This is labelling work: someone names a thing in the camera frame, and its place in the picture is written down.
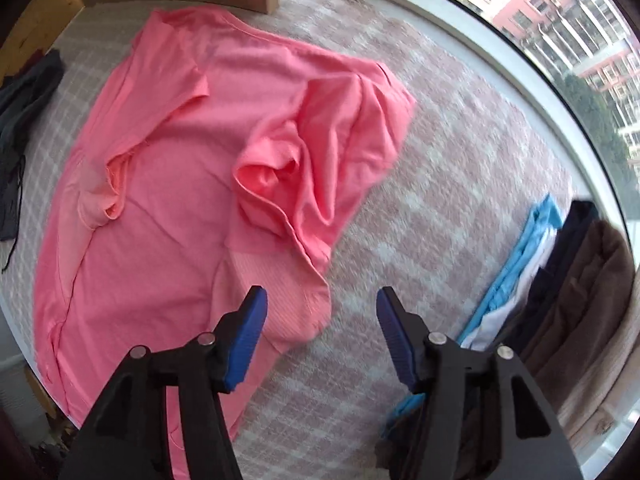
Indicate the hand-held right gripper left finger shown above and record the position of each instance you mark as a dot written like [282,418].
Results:
[247,340]

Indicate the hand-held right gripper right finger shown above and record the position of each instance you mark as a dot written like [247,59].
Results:
[395,335]

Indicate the pink t-shirt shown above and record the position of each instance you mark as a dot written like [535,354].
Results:
[200,185]

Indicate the white folded garment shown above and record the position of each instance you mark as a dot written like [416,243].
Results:
[530,270]

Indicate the pink plaid blanket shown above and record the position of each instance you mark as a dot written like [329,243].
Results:
[440,185]

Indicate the blue folded garment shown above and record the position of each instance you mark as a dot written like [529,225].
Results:
[535,230]

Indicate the navy folded garment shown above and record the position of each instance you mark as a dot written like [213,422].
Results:
[565,250]

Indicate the brown folded garment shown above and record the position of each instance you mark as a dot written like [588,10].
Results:
[585,300]

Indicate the beige folded garment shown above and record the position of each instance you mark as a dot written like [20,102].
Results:
[605,385]

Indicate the dark grey garment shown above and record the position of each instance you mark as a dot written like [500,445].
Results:
[25,110]

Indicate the apartment buildings outside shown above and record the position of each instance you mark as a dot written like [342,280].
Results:
[550,10]

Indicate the pine wood cabinet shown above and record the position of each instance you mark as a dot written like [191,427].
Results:
[40,20]

